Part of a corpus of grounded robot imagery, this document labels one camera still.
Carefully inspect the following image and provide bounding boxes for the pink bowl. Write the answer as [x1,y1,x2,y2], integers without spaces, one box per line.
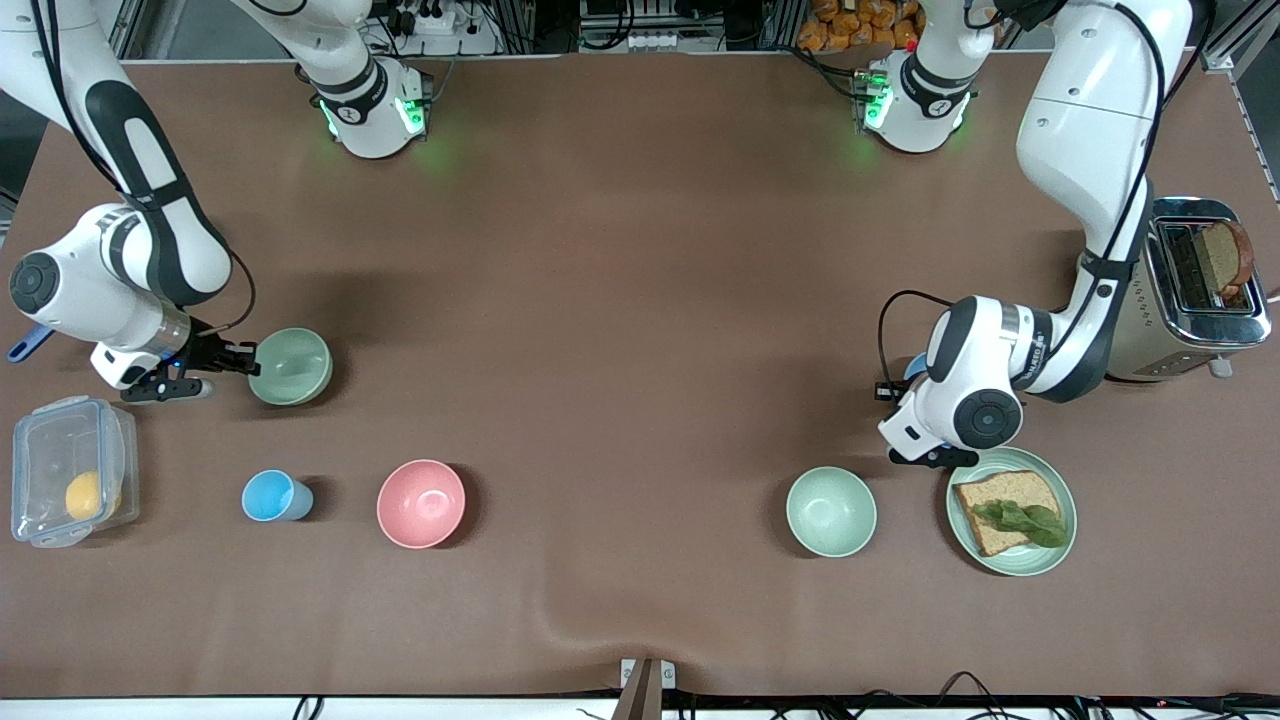
[376,459,468,550]

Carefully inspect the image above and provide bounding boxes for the green lettuce leaf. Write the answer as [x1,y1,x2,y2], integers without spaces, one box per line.
[972,499,1069,549]

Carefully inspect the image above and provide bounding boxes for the light green plate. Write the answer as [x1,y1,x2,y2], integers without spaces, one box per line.
[945,446,1079,578]

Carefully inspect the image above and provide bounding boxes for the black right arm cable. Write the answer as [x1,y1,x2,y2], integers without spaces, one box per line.
[185,245,258,336]

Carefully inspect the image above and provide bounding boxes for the blue plastic cup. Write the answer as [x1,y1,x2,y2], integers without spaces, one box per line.
[241,470,315,523]

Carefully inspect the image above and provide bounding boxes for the clear plastic lidded container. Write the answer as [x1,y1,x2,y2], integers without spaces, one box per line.
[10,396,141,549]

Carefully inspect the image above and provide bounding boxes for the metal table edge bracket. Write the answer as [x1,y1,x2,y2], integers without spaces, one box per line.
[620,657,677,720]

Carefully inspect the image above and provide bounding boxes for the aluminium table edge rail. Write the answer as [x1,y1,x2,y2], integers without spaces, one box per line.
[0,695,1280,720]

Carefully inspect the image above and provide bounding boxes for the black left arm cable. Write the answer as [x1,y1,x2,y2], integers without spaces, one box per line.
[877,289,956,386]

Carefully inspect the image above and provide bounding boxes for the white power strip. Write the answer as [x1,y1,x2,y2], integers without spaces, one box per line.
[398,4,473,37]

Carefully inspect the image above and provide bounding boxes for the pale mint green bowl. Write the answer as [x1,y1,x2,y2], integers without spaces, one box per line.
[785,466,878,559]

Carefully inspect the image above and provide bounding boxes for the sage green bowl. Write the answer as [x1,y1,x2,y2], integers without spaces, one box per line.
[247,327,334,407]

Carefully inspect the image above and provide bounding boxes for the yellow round fruit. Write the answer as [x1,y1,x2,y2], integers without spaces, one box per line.
[65,471,123,522]

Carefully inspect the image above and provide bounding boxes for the cream and chrome toaster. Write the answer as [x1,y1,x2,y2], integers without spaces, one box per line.
[1080,196,1273,383]

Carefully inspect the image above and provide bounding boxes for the brown bread slice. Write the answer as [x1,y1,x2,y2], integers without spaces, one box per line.
[952,472,1063,558]

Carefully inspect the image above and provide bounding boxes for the brown toast slice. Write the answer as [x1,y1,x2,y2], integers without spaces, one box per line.
[1200,219,1255,299]

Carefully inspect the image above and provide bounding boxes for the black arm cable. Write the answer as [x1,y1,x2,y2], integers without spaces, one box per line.
[185,245,258,336]
[877,289,956,386]

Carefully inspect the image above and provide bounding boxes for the bag of orange buns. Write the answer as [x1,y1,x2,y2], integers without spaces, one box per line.
[797,0,926,53]

